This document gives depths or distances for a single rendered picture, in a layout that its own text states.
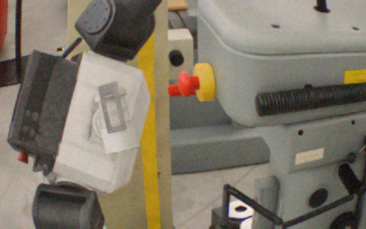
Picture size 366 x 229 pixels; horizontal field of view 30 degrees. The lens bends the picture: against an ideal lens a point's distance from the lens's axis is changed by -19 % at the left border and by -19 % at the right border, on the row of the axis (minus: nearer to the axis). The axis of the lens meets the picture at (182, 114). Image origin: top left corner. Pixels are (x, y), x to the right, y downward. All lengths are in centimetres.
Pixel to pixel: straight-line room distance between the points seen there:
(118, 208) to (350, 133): 230
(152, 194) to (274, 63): 235
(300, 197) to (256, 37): 35
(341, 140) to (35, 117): 62
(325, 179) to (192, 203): 278
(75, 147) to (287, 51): 54
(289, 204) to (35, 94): 55
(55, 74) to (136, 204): 201
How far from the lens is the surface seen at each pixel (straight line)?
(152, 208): 352
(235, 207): 209
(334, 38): 120
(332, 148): 130
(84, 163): 153
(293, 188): 136
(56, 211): 153
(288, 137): 125
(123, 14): 157
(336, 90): 119
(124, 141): 144
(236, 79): 118
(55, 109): 152
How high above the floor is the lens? 232
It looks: 28 degrees down
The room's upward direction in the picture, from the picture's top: 1 degrees counter-clockwise
